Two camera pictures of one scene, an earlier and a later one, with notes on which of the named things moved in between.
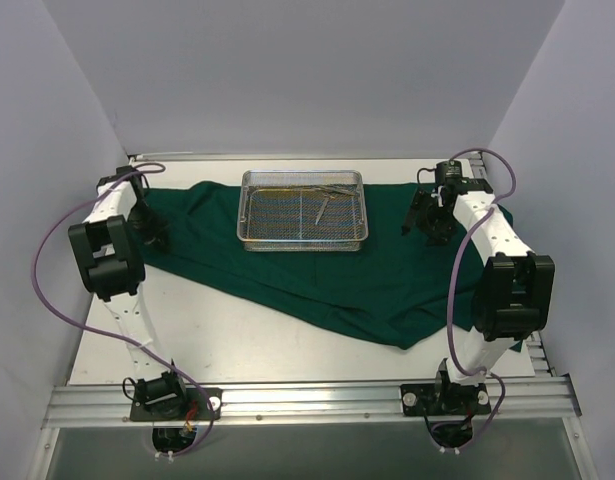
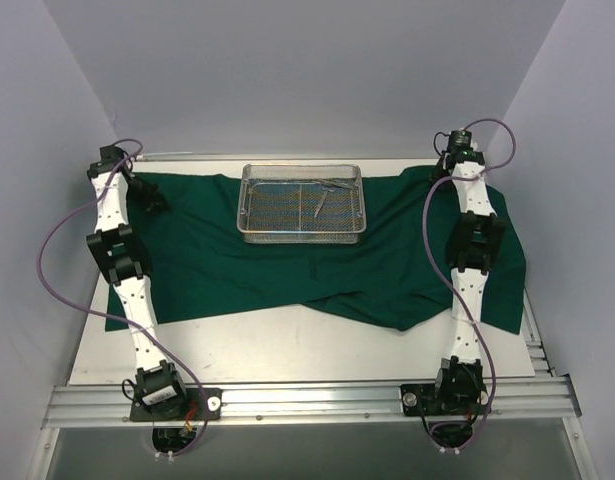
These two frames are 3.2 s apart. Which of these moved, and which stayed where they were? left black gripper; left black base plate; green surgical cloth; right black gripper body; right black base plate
Moved: right black gripper body; green surgical cloth; left black gripper
Stayed: left black base plate; right black base plate
